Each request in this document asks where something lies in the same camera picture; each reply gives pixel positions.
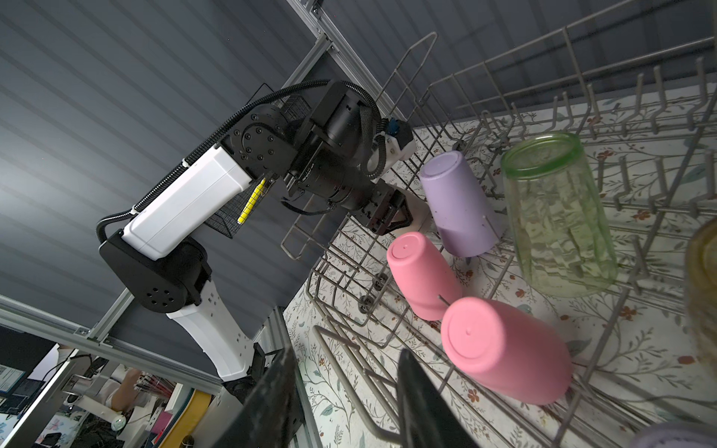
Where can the grey wire dish rack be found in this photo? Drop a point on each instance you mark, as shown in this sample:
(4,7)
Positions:
(636,81)

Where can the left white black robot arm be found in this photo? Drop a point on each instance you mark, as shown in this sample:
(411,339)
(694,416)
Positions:
(324,137)

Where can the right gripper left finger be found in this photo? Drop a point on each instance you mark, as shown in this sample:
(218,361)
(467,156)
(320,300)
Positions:
(271,410)

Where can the yellow transparent glass cup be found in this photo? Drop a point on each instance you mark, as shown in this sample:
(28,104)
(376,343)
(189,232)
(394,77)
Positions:
(700,293)

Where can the black wire wall basket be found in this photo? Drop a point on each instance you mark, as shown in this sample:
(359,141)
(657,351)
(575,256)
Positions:
(295,108)

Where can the large purple plastic cup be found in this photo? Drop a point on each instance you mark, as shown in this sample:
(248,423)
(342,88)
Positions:
(465,220)

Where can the green transparent glass cup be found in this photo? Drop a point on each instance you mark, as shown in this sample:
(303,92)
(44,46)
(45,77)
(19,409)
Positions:
(559,227)

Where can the pink plastic cup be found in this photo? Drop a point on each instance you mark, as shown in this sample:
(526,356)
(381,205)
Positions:
(506,350)
(423,275)

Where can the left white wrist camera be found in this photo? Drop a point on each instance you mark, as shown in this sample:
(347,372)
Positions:
(400,143)

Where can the yellow brush in basket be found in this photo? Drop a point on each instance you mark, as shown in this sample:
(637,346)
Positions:
(253,200)

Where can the beige plastic cup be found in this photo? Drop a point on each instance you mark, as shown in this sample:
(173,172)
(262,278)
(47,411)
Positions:
(422,220)

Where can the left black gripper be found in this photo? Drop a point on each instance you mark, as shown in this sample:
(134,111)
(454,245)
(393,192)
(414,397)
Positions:
(386,210)

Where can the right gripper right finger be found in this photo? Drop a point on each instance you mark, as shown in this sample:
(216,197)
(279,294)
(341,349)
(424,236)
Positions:
(425,419)

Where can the small purple plastic cup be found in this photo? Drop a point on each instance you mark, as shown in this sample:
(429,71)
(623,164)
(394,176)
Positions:
(675,434)

